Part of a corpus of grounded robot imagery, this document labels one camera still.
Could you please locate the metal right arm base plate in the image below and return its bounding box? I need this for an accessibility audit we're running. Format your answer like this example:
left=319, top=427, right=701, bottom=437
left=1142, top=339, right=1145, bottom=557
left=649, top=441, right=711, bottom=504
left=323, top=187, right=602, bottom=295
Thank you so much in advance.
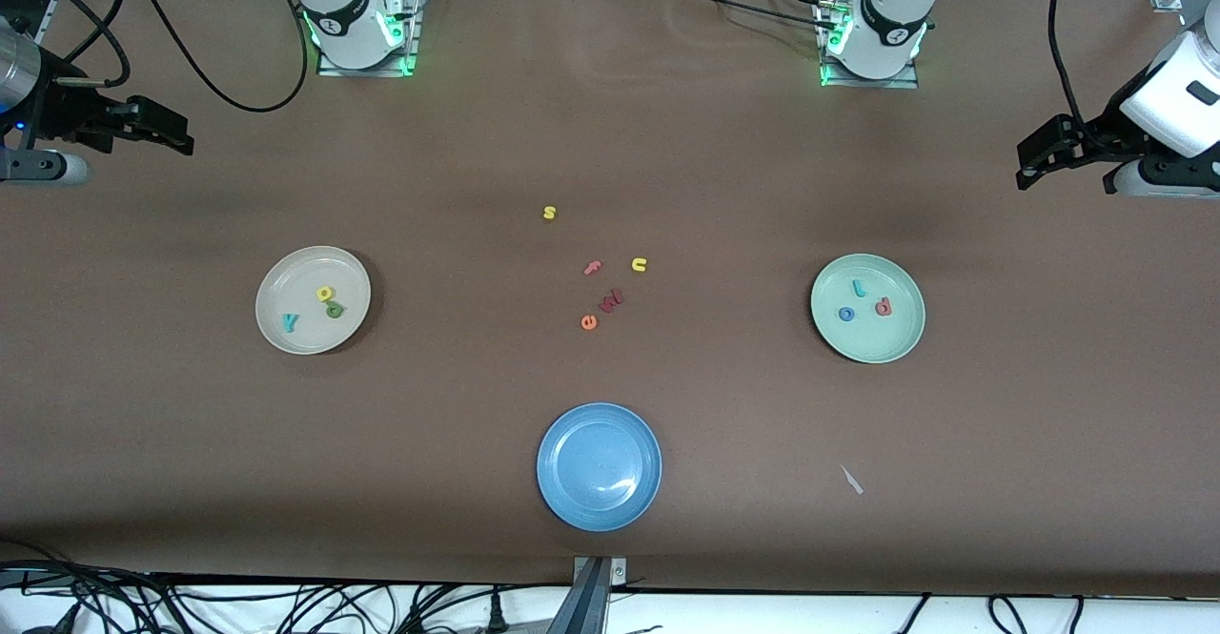
left=317, top=0, right=422, bottom=77

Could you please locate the pale green plate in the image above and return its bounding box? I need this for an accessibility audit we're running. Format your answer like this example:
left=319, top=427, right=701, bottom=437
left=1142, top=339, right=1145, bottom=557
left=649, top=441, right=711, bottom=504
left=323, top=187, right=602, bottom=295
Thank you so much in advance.
left=810, top=253, right=927, bottom=365

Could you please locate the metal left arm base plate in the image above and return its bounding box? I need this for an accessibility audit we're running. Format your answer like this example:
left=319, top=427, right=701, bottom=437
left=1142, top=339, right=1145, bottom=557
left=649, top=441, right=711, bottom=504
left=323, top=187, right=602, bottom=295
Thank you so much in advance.
left=818, top=0, right=921, bottom=90

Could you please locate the beige brown plate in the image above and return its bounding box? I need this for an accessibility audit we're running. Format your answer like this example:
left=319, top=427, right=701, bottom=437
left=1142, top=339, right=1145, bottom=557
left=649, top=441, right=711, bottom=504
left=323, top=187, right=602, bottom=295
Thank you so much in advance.
left=254, top=245, right=373, bottom=357

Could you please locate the blue plate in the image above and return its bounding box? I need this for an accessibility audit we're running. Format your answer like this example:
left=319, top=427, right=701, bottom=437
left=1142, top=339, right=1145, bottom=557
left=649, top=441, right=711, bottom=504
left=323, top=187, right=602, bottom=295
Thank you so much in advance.
left=536, top=402, right=663, bottom=532

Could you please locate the brown table mat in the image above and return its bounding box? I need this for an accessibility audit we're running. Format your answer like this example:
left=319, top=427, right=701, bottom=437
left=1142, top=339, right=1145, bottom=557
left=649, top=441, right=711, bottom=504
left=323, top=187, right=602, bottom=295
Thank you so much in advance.
left=0, top=0, right=1220, bottom=599

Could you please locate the short black right arm cable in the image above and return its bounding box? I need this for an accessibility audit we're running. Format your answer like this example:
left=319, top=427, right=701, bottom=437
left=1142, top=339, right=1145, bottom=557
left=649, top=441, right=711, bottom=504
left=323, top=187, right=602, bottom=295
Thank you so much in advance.
left=38, top=0, right=130, bottom=90

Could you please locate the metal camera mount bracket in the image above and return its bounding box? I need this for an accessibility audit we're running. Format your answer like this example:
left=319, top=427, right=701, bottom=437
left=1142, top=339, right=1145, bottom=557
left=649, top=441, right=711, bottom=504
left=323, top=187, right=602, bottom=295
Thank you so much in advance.
left=548, top=556, right=630, bottom=634

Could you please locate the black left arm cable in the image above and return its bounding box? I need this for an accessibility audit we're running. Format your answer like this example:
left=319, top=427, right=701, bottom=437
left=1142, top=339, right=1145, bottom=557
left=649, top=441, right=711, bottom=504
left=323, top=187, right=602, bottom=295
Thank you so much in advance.
left=1048, top=0, right=1097, bottom=125

